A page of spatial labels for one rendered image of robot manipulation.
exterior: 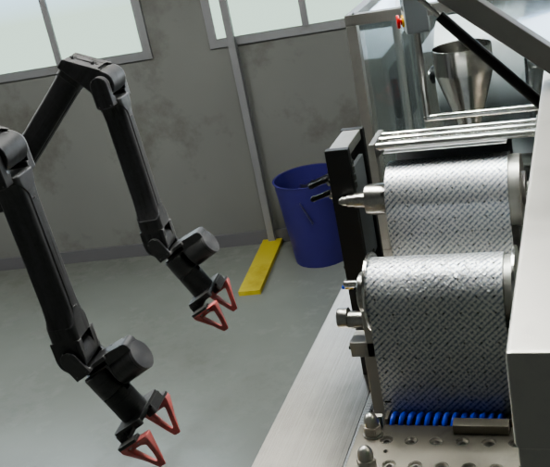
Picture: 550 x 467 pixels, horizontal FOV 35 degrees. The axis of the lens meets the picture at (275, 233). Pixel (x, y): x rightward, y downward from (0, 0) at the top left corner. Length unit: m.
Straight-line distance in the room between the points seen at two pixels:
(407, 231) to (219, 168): 3.51
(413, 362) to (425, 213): 0.30
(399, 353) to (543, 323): 0.98
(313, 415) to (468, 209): 0.57
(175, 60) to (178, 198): 0.83
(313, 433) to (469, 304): 0.52
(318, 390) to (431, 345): 0.50
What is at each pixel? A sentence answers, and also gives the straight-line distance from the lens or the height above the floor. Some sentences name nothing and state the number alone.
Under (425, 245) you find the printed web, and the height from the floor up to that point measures 1.26.
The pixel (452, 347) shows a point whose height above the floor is 1.17.
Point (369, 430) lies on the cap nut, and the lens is 1.62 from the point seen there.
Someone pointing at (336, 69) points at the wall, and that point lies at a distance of 4.92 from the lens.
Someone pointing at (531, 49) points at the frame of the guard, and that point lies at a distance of 1.24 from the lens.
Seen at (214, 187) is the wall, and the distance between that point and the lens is 5.26.
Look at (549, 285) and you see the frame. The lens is 0.69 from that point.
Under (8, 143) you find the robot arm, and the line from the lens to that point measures 1.52.
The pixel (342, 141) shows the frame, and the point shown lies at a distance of 1.89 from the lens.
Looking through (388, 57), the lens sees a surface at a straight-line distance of 2.49.
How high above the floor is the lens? 1.97
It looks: 21 degrees down
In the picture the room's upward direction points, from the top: 12 degrees counter-clockwise
